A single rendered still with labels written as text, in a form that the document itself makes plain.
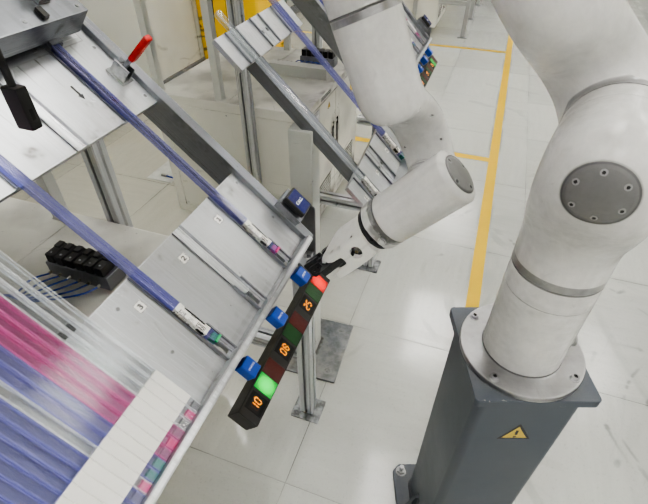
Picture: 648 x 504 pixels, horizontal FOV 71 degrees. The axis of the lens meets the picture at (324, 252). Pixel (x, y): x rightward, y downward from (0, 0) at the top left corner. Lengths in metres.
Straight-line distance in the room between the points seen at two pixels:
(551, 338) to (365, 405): 0.90
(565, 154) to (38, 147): 0.67
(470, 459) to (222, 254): 0.57
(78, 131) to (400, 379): 1.19
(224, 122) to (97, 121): 1.06
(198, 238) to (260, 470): 0.82
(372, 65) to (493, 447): 0.65
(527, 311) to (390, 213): 0.23
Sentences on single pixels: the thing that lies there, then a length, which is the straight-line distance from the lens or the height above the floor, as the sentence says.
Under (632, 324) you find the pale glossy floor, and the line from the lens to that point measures 2.05.
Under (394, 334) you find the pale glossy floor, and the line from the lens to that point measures 1.68.
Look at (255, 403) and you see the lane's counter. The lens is 0.75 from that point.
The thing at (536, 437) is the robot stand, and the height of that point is 0.57.
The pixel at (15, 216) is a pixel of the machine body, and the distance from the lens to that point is 1.38.
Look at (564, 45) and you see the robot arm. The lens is 0.54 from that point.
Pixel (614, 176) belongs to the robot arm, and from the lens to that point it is 0.48.
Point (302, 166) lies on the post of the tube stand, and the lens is 1.12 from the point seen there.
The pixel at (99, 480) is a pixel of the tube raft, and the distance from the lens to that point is 0.63.
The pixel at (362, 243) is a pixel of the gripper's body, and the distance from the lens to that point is 0.70.
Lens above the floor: 1.29
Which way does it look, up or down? 41 degrees down
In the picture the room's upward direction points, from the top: straight up
